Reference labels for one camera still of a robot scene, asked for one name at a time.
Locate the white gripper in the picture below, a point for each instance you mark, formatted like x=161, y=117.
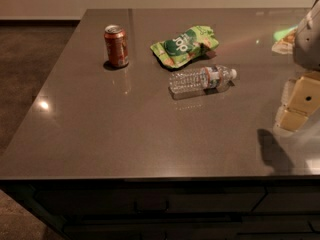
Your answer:
x=308, y=42

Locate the red coke can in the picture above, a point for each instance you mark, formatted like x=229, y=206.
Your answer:
x=116, y=44

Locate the green snack bag at edge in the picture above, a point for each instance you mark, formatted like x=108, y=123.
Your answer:
x=284, y=41

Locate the clear plastic water bottle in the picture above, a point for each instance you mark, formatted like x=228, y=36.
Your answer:
x=199, y=79

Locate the dark right cabinet drawer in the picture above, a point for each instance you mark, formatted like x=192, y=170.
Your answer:
x=290, y=200

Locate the green chip bag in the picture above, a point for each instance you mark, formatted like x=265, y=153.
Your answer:
x=193, y=43

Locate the dark cabinet drawer with handle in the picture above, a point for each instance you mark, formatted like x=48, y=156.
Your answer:
x=134, y=201

